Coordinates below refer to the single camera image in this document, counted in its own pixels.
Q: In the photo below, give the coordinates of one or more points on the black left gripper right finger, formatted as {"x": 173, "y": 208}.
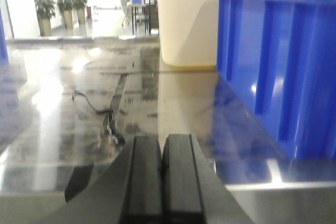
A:
{"x": 192, "y": 192}

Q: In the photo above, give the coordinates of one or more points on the large blue bin front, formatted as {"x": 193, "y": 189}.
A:
{"x": 279, "y": 58}

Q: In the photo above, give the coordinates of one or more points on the potted plant in vase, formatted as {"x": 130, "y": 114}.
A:
{"x": 45, "y": 11}

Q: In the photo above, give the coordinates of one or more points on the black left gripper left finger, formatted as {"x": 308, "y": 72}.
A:
{"x": 129, "y": 191}

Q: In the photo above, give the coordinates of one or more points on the cream plastic bin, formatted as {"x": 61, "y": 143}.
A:
{"x": 188, "y": 32}

